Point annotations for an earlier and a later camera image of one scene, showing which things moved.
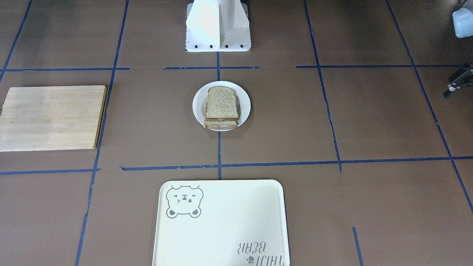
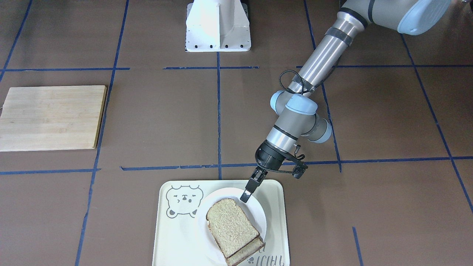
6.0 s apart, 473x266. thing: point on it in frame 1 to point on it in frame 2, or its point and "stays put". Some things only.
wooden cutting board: [51, 118] stays put
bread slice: [220, 125] to [257, 244]
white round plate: [243, 101] to [252, 208]
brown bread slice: [221, 109] to [230, 227]
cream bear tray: [221, 222] stays put
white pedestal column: [217, 26] stays put
